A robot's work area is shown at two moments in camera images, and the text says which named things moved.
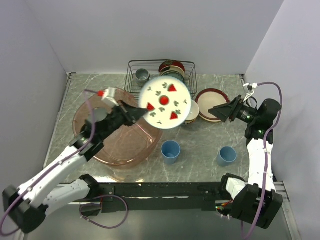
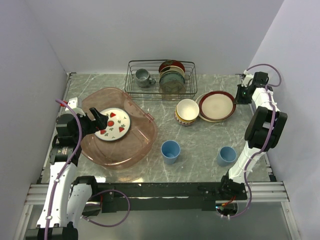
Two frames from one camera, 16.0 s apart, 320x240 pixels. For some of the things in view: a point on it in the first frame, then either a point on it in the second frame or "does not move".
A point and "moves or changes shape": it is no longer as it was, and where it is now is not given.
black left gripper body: x=117 y=118 → x=87 y=126
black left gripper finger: x=134 y=114 → x=101 y=123
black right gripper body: x=245 y=113 → x=243 y=97
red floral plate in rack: x=171 y=63 does not move
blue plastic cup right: x=226 y=155 does not move
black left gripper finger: x=133 y=111 → x=95 y=112
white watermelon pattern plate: x=168 y=101 moves or changes shape
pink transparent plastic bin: x=126 y=147 does not move
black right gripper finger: x=223 y=113 → x=235 y=101
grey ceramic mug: x=142 y=76 does not move
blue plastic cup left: x=170 y=150 does not move
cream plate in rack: x=172 y=69 does not move
